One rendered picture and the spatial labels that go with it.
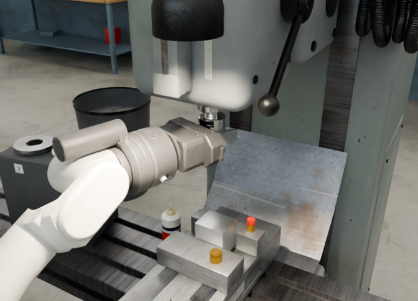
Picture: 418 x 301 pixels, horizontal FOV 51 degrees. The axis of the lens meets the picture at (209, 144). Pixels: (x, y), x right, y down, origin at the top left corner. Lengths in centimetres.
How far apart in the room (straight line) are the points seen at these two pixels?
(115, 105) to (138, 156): 243
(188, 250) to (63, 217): 31
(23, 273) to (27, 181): 47
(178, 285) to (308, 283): 27
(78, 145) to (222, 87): 20
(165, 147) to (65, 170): 14
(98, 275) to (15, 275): 39
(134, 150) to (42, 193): 45
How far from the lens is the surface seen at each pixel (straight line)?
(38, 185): 103
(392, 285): 242
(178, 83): 59
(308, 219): 109
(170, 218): 94
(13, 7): 793
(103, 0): 541
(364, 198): 113
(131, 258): 98
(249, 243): 85
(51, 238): 58
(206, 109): 71
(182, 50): 59
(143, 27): 65
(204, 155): 69
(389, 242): 269
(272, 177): 112
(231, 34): 58
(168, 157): 64
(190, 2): 42
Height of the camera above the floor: 154
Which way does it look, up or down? 25 degrees down
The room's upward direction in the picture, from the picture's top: straight up
